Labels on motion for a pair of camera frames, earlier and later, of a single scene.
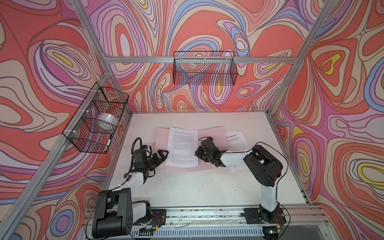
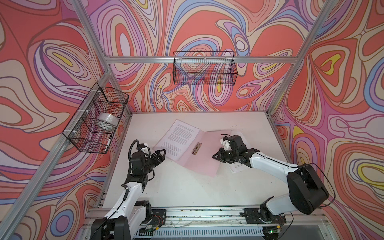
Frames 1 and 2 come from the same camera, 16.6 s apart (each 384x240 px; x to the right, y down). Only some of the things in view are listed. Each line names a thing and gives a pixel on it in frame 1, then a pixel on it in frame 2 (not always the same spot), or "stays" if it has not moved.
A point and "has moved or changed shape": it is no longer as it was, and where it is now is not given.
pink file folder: [218, 133] has moved or changed shape
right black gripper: [197, 153] to [220, 157]
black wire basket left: [92, 128] stays
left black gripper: [158, 161] stays
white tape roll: [107, 121] stays
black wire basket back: [204, 68] stays
